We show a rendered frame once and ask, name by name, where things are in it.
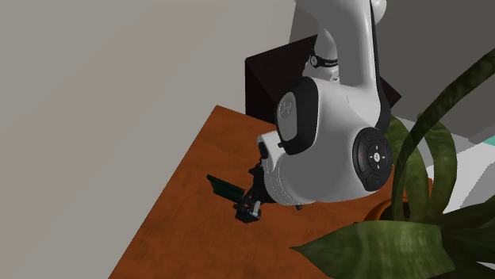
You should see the green plant in orange pot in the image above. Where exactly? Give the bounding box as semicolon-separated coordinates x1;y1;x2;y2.
290;48;495;279

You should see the dark green flat box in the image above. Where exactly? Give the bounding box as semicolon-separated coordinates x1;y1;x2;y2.
206;174;247;204

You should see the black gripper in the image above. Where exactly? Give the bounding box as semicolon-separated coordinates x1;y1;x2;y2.
232;160;278;224

